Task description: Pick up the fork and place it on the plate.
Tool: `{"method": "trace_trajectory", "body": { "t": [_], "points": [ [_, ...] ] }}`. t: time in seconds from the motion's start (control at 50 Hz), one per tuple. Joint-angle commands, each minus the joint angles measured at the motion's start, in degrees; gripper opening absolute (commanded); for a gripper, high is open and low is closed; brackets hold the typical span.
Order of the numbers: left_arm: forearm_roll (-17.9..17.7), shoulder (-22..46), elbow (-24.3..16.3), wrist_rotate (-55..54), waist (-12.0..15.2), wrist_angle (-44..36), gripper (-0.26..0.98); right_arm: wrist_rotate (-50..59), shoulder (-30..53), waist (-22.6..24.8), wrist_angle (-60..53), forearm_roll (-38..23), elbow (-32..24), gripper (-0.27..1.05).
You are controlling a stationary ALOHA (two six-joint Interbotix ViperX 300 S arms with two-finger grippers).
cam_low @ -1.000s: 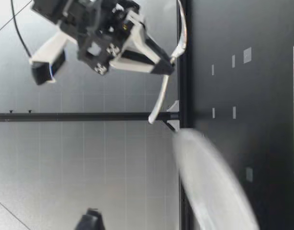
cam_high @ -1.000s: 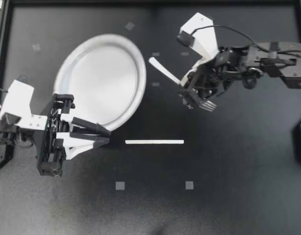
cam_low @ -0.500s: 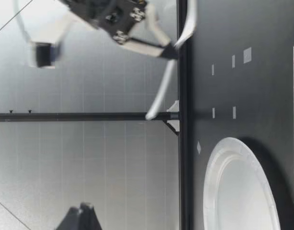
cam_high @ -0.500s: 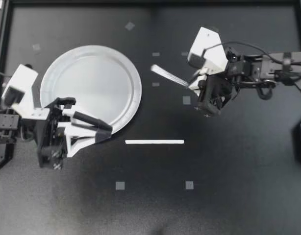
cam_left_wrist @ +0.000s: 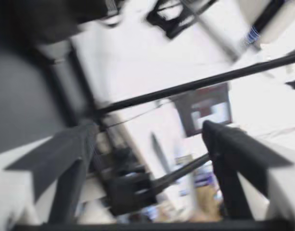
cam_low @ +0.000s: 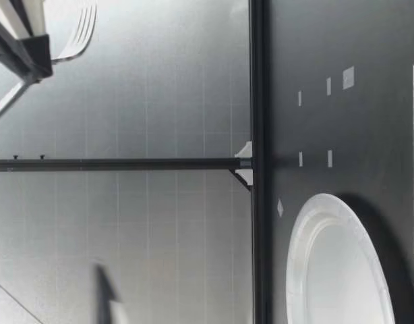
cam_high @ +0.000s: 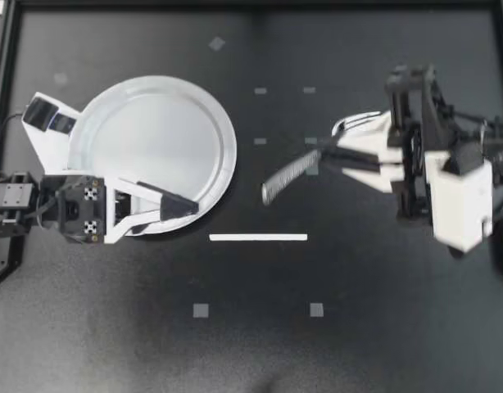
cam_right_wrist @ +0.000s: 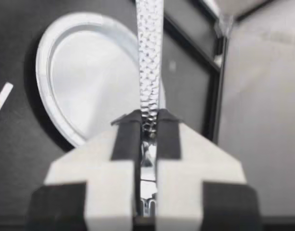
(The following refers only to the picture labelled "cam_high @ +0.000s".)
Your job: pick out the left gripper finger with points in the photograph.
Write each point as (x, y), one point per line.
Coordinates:
(175, 206)

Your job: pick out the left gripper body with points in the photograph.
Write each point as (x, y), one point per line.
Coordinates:
(73, 210)

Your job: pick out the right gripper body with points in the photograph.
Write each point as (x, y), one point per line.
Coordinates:
(411, 106)

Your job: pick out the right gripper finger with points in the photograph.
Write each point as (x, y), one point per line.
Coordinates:
(364, 141)
(384, 178)

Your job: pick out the silver metal fork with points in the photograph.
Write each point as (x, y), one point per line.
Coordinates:
(288, 178)

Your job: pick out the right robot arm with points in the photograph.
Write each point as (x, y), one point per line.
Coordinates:
(466, 157)

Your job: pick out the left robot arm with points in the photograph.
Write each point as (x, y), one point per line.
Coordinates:
(12, 196)

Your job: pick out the white round plate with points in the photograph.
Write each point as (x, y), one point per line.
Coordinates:
(153, 139)

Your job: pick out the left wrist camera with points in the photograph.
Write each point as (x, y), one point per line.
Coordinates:
(46, 147)

